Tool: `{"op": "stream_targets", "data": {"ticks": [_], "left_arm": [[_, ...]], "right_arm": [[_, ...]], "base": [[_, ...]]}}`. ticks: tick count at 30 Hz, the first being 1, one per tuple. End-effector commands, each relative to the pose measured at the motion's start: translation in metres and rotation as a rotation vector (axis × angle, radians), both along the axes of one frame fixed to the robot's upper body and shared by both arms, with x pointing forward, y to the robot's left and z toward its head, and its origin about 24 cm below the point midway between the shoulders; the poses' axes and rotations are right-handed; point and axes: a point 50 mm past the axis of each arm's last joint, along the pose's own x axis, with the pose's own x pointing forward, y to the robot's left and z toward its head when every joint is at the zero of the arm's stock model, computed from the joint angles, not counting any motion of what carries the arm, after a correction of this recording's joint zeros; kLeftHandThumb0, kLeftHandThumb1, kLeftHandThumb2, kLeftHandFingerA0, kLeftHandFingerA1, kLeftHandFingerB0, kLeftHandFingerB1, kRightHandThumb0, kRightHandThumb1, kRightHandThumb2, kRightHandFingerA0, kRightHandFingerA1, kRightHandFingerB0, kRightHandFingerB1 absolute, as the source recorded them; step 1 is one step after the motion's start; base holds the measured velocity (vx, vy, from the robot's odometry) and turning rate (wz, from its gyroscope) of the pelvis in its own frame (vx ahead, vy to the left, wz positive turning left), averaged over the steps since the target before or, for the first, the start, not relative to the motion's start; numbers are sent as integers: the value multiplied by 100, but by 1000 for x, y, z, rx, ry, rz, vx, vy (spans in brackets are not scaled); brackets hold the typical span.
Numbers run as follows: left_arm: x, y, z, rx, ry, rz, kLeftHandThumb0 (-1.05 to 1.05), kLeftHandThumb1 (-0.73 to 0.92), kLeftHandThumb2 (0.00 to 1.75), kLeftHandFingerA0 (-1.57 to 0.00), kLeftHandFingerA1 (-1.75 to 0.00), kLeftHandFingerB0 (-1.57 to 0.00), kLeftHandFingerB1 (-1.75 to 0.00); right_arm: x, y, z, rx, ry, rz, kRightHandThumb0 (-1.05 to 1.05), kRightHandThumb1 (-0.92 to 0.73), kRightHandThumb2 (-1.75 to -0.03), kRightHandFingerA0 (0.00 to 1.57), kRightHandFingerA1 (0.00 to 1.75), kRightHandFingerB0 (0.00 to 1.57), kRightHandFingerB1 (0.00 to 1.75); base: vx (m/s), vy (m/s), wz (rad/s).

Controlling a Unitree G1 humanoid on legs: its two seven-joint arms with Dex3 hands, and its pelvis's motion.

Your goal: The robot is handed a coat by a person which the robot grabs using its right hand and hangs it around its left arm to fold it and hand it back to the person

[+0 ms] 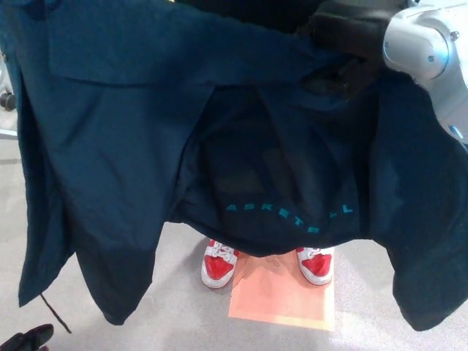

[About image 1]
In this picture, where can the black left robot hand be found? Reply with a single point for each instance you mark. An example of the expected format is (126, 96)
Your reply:
(33, 338)

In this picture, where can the dark navy coat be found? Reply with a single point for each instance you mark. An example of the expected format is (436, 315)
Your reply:
(128, 128)

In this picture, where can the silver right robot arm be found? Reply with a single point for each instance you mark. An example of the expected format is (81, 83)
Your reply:
(424, 40)

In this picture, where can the person's right red white sneaker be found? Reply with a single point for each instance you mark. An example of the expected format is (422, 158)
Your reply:
(217, 267)

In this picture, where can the person's red white sneaker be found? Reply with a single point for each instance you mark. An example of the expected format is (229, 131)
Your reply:
(217, 267)
(316, 265)

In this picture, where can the person's left red white sneaker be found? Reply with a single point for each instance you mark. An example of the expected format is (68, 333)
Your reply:
(316, 265)

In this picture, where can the person's black sweater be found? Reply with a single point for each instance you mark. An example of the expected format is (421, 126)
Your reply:
(285, 14)

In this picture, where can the flat grey metal bar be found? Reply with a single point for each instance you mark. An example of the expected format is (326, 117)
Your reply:
(7, 134)

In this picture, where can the black chair caster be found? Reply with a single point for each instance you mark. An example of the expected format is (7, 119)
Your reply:
(6, 101)

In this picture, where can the orange rectangular floor marker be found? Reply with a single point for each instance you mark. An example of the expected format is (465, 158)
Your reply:
(281, 300)

